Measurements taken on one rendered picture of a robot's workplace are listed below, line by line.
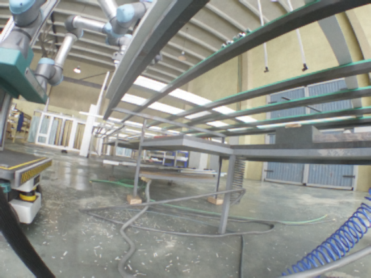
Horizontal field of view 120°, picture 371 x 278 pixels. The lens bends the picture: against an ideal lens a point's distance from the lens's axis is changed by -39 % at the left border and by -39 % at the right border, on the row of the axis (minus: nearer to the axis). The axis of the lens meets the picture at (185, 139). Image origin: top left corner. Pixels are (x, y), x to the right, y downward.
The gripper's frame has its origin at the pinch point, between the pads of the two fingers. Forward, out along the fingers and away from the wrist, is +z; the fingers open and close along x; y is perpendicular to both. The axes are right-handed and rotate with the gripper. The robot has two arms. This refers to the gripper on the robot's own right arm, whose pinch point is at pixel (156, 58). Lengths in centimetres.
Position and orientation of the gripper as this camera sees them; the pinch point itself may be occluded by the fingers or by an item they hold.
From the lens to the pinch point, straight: 91.9
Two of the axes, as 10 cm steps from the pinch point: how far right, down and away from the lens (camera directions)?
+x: -7.1, 5.3, -4.7
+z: 0.5, 7.0, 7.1
